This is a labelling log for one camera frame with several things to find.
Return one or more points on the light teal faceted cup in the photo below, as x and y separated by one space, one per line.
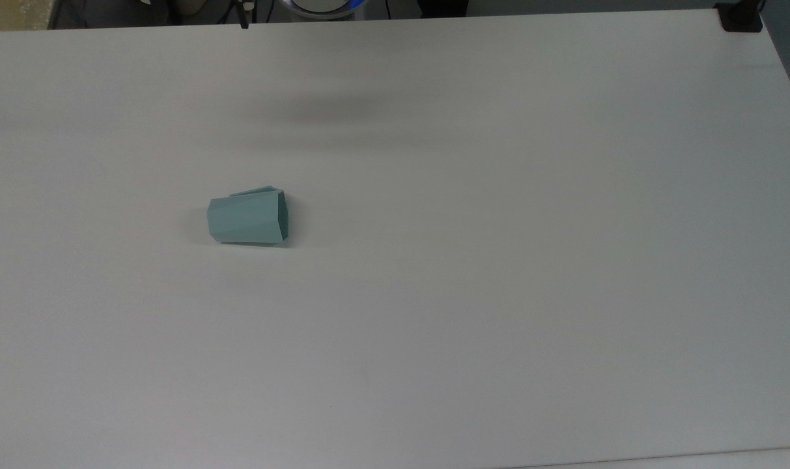
245 220

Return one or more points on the black table clamp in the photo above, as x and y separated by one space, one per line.
738 18

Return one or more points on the yellowish board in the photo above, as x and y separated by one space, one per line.
10 14

